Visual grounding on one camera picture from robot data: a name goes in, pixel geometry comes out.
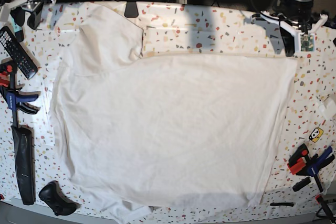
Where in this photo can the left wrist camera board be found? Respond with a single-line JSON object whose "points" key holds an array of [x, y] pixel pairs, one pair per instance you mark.
{"points": [[307, 42]]}

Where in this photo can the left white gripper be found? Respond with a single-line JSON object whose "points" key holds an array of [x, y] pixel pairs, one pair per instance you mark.
{"points": [[288, 32]]}

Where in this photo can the small black bar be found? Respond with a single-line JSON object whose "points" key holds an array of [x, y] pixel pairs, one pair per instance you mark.
{"points": [[301, 184]]}

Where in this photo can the black sheath sleeve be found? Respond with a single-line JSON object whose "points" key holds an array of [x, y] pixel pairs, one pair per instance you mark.
{"points": [[23, 148]]}

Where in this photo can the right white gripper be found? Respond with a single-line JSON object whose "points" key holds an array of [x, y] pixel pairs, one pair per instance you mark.
{"points": [[18, 8]]}

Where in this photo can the blue red bar clamp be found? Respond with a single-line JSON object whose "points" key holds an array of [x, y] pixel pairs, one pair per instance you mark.
{"points": [[301, 164]]}

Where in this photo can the black flat strip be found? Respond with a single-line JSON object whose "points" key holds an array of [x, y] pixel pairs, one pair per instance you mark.
{"points": [[285, 204]]}

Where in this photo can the black game controller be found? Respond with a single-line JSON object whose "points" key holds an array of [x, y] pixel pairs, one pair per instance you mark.
{"points": [[54, 198]]}

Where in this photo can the blue black bar clamp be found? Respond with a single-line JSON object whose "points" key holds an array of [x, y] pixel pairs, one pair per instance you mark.
{"points": [[10, 93]]}

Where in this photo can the white power adapter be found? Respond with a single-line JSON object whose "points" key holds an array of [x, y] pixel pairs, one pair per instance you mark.
{"points": [[326, 107]]}

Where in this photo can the red clamp end piece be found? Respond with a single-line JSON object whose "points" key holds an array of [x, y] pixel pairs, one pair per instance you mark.
{"points": [[324, 211]]}

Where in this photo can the black TV remote control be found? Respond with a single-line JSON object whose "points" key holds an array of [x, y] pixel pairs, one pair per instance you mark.
{"points": [[17, 53]]}

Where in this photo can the white T-shirt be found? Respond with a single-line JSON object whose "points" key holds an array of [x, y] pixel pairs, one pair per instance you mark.
{"points": [[165, 131]]}

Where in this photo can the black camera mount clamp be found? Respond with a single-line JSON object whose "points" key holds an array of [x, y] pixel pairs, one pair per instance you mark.
{"points": [[131, 10]]}

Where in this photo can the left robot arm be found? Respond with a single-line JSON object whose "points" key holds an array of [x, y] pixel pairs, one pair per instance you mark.
{"points": [[297, 23]]}

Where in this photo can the teal highlighter marker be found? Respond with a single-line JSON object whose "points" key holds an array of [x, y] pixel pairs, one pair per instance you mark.
{"points": [[18, 31]]}

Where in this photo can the yellow panda sticker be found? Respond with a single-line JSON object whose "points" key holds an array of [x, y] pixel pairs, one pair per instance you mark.
{"points": [[315, 134]]}

